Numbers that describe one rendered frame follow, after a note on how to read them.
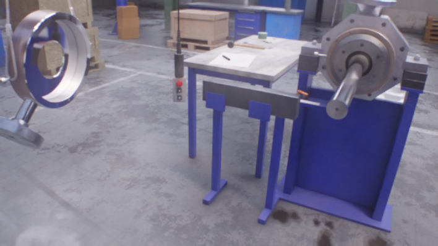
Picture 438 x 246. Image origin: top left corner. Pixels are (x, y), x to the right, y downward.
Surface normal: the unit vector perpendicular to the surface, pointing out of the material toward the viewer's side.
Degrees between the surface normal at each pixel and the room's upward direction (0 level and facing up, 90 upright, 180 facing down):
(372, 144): 90
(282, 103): 90
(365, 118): 90
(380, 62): 90
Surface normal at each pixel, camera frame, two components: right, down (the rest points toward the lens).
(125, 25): 0.69, 0.32
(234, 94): -0.46, 0.36
